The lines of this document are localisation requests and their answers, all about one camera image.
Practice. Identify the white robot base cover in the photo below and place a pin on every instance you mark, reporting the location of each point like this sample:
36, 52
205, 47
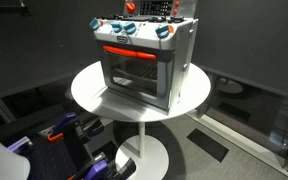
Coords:
12, 165

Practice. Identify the grey toy stove oven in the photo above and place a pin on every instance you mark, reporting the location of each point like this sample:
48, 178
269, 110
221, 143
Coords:
156, 82

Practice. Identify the blue right stove knob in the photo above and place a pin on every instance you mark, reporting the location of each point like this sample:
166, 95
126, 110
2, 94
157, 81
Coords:
162, 31

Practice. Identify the blue far-left stove knob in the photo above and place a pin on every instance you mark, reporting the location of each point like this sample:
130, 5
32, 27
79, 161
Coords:
94, 24

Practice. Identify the top orange stove button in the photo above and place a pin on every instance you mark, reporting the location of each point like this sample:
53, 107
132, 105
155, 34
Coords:
176, 3

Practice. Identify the purple clamp upper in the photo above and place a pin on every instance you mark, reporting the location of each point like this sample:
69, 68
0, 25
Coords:
83, 130

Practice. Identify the purple clamp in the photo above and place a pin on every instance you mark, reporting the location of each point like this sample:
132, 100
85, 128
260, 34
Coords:
101, 170
23, 146
83, 130

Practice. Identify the orange back panel knob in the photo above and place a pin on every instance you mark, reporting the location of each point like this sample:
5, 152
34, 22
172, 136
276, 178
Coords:
130, 7

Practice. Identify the purple clamp lower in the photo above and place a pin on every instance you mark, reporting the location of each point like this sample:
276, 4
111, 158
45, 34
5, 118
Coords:
101, 170

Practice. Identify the black mounting platform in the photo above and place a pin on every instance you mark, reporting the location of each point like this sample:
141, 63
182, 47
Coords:
63, 158

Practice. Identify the purple clamp left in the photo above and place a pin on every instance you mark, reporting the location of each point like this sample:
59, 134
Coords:
23, 146

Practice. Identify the orange oven door handle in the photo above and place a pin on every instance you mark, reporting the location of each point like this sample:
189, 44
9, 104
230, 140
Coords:
130, 53

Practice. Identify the round white pedestal table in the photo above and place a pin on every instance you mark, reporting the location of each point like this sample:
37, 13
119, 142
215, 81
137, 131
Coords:
151, 158

